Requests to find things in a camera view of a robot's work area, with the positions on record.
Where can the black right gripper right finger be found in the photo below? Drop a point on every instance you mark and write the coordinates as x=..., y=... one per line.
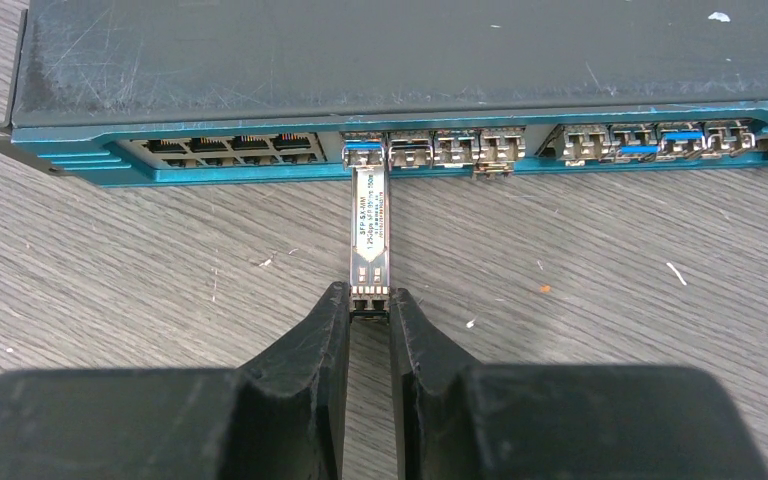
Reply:
x=459, y=418

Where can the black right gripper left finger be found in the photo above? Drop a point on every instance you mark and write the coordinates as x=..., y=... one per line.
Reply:
x=280, y=415

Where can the silver SFP module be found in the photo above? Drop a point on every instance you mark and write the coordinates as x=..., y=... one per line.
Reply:
x=369, y=281

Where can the dark grey network switch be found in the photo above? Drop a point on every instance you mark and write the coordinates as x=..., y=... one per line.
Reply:
x=156, y=93

